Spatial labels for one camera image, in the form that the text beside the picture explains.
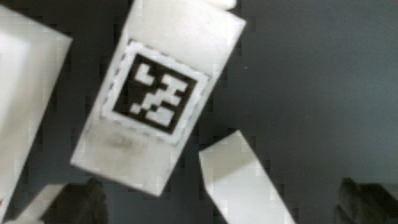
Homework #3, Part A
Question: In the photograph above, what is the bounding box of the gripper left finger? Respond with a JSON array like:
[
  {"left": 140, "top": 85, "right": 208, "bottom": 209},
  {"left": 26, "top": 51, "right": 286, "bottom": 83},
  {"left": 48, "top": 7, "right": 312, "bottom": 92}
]
[{"left": 10, "top": 177, "right": 112, "bottom": 224}]

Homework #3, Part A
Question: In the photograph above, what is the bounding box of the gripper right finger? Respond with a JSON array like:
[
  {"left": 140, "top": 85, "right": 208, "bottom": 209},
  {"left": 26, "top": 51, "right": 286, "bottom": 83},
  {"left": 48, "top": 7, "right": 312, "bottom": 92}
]
[{"left": 334, "top": 178, "right": 398, "bottom": 224}]

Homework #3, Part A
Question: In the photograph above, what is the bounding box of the white U-shaped fence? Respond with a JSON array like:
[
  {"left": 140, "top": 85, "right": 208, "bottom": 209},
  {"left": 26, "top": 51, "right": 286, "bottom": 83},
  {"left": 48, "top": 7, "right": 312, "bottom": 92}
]
[{"left": 199, "top": 131, "right": 295, "bottom": 224}]

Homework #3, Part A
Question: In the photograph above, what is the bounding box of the white leg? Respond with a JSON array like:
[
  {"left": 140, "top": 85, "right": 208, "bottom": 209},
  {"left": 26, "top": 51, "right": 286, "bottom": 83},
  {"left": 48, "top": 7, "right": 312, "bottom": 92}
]
[{"left": 71, "top": 0, "right": 245, "bottom": 195}]

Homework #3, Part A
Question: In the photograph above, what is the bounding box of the white square table top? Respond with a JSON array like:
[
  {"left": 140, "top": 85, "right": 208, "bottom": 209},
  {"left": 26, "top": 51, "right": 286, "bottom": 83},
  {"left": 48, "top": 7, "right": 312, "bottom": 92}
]
[{"left": 0, "top": 4, "right": 73, "bottom": 220}]

